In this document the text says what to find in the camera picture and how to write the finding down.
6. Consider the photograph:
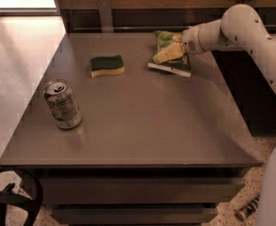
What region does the left metal wall bracket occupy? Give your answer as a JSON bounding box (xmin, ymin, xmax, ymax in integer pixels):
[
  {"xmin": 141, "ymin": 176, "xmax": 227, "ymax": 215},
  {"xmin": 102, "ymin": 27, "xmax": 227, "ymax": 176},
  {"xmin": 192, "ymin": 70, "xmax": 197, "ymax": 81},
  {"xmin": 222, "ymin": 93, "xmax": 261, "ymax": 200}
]
[{"xmin": 97, "ymin": 0, "xmax": 114, "ymax": 33}]

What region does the upper grey drawer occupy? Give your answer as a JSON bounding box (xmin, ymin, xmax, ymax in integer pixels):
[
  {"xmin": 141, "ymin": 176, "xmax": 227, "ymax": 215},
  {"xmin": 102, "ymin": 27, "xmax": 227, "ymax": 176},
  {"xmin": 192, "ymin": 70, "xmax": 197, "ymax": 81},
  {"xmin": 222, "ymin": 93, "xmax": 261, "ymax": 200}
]
[{"xmin": 41, "ymin": 178, "xmax": 245, "ymax": 204}]

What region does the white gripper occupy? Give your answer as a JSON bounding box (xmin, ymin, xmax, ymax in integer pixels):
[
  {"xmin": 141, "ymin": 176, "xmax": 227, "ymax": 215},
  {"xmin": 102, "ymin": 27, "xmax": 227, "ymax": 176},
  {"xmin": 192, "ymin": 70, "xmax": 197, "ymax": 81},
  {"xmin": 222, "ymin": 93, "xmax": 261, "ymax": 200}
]
[{"xmin": 153, "ymin": 25, "xmax": 204, "ymax": 64}]

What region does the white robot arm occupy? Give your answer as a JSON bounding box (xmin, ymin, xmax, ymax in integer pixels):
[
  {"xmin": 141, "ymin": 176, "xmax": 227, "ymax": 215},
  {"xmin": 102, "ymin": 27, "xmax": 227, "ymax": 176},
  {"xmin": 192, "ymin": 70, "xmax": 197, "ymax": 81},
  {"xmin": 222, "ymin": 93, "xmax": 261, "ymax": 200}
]
[{"xmin": 153, "ymin": 4, "xmax": 276, "ymax": 226}]

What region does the silver 7up can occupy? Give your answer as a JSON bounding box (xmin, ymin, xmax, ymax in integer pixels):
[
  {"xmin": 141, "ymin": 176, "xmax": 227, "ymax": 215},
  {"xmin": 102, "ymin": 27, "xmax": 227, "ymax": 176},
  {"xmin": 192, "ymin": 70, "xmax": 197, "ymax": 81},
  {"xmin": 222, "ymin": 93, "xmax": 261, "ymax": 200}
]
[{"xmin": 43, "ymin": 79, "xmax": 82, "ymax": 129}]

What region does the lower grey drawer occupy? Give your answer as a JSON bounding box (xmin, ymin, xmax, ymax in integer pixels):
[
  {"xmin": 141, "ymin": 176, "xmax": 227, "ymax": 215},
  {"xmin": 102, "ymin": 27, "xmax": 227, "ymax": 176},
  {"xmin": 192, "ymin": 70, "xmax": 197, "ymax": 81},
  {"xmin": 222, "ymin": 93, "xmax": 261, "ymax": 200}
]
[{"xmin": 53, "ymin": 204, "xmax": 217, "ymax": 226}]

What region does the green jalapeno chip bag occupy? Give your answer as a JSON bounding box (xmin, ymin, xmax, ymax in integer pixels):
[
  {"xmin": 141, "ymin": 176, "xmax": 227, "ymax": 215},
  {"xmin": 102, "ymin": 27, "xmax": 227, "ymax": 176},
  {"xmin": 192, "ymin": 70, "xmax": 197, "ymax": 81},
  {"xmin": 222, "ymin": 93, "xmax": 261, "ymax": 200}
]
[{"xmin": 148, "ymin": 30, "xmax": 192, "ymax": 77}]

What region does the green and yellow sponge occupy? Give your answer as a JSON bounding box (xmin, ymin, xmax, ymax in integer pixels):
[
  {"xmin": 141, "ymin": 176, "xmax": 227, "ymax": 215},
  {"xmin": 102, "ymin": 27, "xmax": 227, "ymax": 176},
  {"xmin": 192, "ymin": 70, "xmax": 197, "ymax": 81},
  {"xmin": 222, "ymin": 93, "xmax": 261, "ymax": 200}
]
[{"xmin": 90, "ymin": 55, "xmax": 124, "ymax": 78}]

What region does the black chair base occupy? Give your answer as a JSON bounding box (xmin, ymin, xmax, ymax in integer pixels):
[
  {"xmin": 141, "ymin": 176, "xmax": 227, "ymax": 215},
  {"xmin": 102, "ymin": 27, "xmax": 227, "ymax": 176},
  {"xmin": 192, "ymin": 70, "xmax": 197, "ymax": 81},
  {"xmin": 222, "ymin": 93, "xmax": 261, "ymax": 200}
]
[{"xmin": 0, "ymin": 169, "xmax": 43, "ymax": 226}]

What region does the grey drawer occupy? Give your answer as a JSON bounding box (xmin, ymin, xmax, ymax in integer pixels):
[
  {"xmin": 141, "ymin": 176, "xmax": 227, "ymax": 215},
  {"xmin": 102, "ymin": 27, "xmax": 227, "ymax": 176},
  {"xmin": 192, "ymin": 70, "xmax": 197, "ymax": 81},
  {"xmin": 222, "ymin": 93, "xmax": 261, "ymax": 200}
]
[
  {"xmin": 53, "ymin": 204, "xmax": 217, "ymax": 226},
  {"xmin": 41, "ymin": 178, "xmax": 245, "ymax": 204}
]

